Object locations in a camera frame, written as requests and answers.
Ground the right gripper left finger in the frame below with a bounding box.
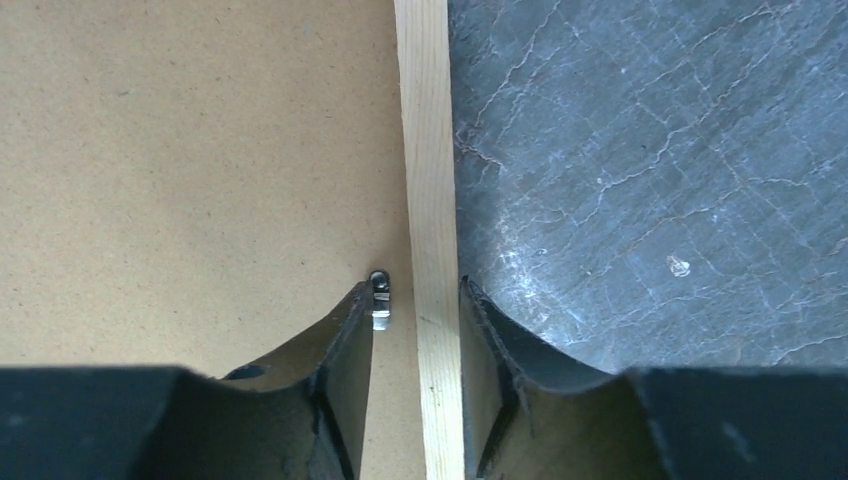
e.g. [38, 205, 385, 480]
[1, 281, 373, 479]

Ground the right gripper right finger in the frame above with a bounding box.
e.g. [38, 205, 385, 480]
[459, 279, 847, 479]

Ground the brown cardboard backing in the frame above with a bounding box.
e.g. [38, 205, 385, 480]
[1, 1, 425, 479]

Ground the wooden picture frame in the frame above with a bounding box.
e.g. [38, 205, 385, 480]
[394, 1, 465, 479]

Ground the small metal retaining clip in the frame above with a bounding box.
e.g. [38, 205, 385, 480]
[369, 269, 391, 331]

